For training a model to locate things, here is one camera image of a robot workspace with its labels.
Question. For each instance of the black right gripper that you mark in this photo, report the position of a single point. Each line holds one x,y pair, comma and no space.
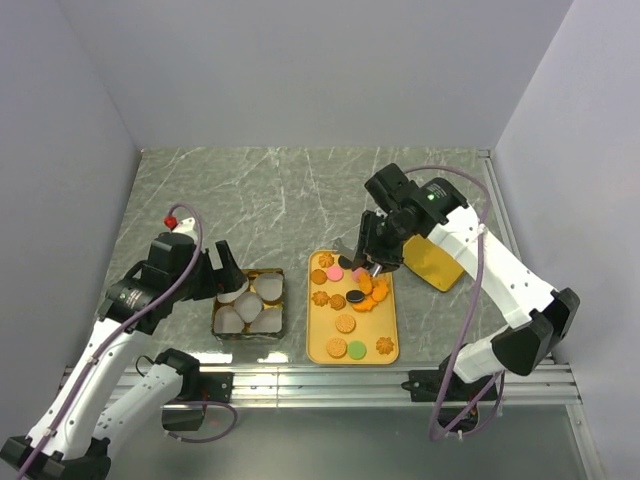
387,258

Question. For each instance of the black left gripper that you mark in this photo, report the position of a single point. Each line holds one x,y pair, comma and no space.
229,277

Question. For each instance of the orange fish cookie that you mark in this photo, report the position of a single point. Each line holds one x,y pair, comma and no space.
380,290
366,305
365,283

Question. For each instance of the black sandwich cookie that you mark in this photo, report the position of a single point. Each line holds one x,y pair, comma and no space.
355,296
344,262

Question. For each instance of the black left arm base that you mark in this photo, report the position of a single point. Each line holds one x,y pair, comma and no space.
213,388

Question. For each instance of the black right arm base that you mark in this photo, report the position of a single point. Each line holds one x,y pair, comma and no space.
424,386

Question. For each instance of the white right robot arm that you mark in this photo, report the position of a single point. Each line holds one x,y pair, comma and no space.
537,315

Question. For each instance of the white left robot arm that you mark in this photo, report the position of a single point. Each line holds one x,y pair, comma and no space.
80,434

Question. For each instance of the white paper cup liner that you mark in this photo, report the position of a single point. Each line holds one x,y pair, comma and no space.
248,306
269,286
227,321
230,297
268,321

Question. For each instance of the pink round cookie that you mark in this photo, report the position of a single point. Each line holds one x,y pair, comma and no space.
334,273

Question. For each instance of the flower shaped cookie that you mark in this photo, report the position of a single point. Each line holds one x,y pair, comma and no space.
385,345
320,298
326,260

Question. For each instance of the round waffle cookie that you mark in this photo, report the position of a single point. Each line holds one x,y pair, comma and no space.
345,323
318,276
336,347

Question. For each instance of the gold cookie tin box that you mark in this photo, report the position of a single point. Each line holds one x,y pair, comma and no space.
246,335

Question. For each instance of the orange plastic tray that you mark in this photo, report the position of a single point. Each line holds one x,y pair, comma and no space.
370,326

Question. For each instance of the gold tin lid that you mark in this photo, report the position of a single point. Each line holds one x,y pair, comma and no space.
431,263

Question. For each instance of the green round cookie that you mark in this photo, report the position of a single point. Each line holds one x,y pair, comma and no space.
356,350

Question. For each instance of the aluminium front rail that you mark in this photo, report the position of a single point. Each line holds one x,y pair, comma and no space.
308,386

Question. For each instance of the white aluminium side rail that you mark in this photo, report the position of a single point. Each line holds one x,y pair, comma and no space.
501,208

